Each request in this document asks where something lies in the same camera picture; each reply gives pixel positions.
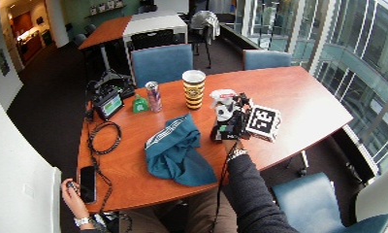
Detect black coiled cable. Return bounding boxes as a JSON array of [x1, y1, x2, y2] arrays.
[[85, 120, 122, 156]]

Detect white spray bottle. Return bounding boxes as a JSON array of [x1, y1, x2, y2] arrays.
[[208, 88, 238, 123]]

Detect black device with screen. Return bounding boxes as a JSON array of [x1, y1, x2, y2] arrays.
[[92, 84, 126, 121]]

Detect orange background table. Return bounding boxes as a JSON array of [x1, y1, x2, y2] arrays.
[[77, 15, 133, 51]]

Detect silver wristwatch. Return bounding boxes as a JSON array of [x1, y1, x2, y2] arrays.
[[72, 216, 94, 228]]

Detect person's brown trousers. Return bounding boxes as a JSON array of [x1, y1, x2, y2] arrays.
[[117, 186, 238, 233]]

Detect white background table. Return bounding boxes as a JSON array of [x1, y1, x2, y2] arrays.
[[121, 9, 190, 45]]

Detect black glove cable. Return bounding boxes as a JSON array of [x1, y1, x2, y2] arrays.
[[208, 140, 240, 233]]

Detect yellow black striped cup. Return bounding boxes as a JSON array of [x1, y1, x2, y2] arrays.
[[181, 69, 208, 112]]

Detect black phone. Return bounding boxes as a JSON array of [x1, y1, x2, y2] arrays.
[[77, 165, 98, 205]]

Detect teal cloth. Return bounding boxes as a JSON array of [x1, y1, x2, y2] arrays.
[[144, 112, 218, 188]]

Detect silver bracelet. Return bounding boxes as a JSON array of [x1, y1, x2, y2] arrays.
[[225, 148, 249, 163]]

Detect framed wall picture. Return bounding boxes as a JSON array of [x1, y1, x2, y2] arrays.
[[0, 48, 12, 78]]

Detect white marker cube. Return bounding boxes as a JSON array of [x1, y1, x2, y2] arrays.
[[244, 104, 283, 144]]

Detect blue chair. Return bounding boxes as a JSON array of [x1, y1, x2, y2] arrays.
[[241, 49, 293, 72], [129, 43, 194, 89], [270, 171, 388, 233]]

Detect small green bottle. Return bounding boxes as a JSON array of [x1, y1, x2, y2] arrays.
[[130, 93, 150, 115]]

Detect black mesh chair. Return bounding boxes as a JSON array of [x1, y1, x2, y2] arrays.
[[129, 28, 177, 51]]

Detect grey jacket on chair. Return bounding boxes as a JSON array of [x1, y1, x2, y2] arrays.
[[189, 10, 221, 46]]

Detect small black remote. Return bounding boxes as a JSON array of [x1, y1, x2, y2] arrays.
[[64, 181, 81, 196]]

